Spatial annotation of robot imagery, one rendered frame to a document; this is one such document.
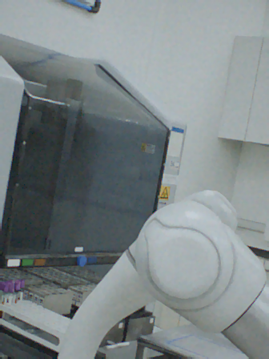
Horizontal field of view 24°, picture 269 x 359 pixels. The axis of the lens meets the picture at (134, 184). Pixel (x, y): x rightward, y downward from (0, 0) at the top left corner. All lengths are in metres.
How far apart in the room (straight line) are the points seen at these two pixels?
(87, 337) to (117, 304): 0.08
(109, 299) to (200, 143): 3.21
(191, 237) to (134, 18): 2.87
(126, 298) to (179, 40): 3.00
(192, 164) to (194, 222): 3.36
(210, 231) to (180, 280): 0.07
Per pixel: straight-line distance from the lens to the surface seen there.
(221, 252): 0.83
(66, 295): 1.84
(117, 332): 1.94
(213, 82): 4.28
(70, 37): 3.26
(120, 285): 1.07
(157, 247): 0.83
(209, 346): 1.81
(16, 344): 1.63
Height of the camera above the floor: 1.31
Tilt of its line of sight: 3 degrees down
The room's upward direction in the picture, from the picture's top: 10 degrees clockwise
